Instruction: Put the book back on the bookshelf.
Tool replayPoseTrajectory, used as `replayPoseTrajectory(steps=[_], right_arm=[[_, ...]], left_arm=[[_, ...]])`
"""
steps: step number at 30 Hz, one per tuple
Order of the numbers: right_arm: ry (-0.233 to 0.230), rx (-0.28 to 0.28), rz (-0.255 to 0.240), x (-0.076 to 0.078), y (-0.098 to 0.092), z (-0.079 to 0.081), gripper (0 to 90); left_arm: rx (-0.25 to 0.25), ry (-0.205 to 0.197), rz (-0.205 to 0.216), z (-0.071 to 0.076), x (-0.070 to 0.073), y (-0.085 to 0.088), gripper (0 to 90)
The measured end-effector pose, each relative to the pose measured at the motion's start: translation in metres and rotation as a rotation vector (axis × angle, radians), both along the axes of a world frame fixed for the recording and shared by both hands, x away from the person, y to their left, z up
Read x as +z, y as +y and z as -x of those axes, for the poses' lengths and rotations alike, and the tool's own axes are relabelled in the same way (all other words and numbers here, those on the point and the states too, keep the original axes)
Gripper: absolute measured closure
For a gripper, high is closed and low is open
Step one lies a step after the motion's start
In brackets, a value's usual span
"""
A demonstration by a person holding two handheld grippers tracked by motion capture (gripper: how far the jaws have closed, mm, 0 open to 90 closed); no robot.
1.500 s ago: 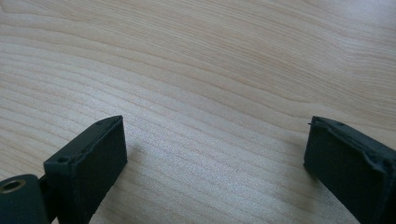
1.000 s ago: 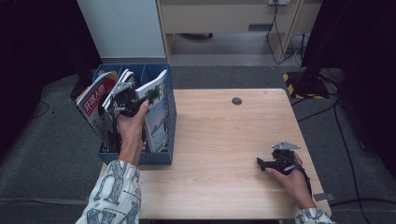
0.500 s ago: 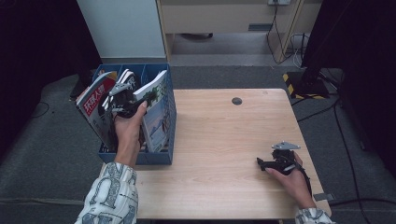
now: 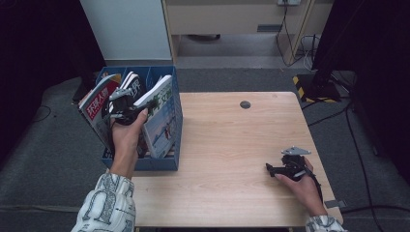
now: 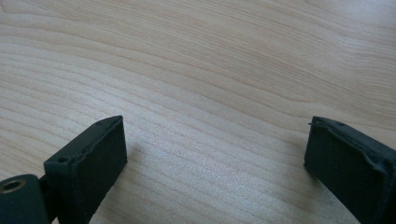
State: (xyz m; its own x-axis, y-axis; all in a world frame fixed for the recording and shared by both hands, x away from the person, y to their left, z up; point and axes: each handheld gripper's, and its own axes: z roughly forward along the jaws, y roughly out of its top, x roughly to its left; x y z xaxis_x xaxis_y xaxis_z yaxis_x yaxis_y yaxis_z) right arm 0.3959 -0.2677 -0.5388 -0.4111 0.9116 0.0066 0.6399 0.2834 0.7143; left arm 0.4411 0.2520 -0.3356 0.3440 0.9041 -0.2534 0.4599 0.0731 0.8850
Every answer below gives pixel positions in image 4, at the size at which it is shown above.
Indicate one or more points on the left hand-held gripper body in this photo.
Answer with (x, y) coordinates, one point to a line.
(124, 111)

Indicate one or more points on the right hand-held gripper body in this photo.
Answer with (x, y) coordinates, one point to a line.
(291, 167)

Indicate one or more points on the snow scene cover magazine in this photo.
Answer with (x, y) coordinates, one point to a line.
(161, 125)

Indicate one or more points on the red banner portrait magazine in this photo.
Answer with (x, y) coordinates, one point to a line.
(96, 106)

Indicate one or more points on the red planet cover magazine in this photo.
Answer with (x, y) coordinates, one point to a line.
(126, 80)

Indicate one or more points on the blue plastic file rack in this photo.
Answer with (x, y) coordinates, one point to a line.
(177, 145)

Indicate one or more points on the person's right hand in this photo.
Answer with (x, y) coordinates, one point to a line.
(307, 195)

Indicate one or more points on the person's left hand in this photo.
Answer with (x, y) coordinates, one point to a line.
(125, 145)

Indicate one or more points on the dark stand foot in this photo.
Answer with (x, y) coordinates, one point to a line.
(82, 90)

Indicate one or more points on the dark round table grommet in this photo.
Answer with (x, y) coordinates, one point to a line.
(245, 104)

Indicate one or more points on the white cabinet panel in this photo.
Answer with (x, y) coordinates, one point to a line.
(129, 29)

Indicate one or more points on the black stand with striped base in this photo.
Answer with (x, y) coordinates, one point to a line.
(317, 90)

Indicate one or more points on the dark curtain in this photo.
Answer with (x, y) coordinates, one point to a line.
(38, 48)
(380, 64)

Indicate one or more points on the white power socket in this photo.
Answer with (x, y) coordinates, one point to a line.
(288, 2)

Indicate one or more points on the grey metal table bracket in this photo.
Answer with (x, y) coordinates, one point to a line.
(335, 204)

